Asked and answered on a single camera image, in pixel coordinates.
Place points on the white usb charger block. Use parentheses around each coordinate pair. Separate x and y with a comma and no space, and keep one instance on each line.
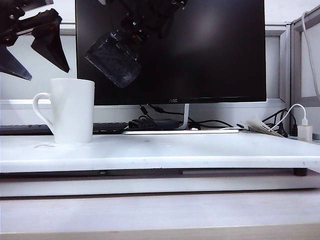
(305,133)

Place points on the black textured cup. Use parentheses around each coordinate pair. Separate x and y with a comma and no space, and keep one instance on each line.
(113,60)

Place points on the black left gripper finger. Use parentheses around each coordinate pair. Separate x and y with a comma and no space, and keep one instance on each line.
(13,65)
(51,50)

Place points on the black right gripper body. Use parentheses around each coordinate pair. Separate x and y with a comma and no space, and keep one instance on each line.
(152,17)

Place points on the black platform foot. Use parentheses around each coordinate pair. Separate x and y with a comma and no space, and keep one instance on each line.
(300,172)

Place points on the grey partition frame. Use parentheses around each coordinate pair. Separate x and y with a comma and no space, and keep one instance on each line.
(292,62)

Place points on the black computer monitor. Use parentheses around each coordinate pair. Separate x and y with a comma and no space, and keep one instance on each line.
(200,62)

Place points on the folded paper booklet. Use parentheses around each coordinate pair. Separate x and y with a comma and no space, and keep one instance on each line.
(260,125)

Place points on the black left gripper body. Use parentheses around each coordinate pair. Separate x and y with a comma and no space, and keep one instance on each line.
(27,23)

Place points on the black power adapter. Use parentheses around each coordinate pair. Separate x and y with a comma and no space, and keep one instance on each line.
(152,123)

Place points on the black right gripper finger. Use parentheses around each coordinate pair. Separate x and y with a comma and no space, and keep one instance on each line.
(140,40)
(122,35)

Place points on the white ceramic mug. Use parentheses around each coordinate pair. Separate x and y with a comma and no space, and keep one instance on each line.
(72,112)

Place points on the white raised platform board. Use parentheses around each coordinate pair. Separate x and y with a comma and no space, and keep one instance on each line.
(175,150)

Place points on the black keyboard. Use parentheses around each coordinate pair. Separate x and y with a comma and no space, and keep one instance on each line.
(25,129)

